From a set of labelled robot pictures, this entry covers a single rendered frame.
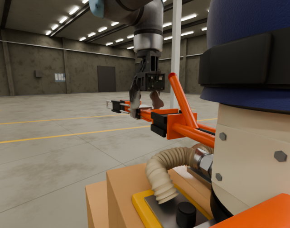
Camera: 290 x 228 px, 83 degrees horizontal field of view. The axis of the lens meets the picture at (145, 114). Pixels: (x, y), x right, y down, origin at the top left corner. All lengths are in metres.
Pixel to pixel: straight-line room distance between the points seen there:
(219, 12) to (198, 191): 0.33
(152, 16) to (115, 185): 0.45
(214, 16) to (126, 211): 0.33
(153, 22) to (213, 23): 0.33
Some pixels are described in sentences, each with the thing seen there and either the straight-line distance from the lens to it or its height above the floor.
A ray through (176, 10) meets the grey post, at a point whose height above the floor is 2.52.
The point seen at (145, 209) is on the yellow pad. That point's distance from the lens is 0.32.
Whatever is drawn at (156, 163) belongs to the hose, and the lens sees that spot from 0.33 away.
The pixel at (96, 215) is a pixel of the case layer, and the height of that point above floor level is 0.54.
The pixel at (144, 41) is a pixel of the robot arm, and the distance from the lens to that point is 0.51.
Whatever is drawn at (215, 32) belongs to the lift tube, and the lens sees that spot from 0.20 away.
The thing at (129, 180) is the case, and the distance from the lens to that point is 0.43.
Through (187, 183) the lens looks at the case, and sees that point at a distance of 0.43.
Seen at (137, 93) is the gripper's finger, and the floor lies 1.14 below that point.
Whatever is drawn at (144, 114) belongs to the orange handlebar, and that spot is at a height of 1.08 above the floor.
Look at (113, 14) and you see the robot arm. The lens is 0.48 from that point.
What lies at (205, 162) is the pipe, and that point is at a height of 1.03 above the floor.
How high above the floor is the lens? 1.18
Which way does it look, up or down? 11 degrees down
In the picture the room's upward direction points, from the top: straight up
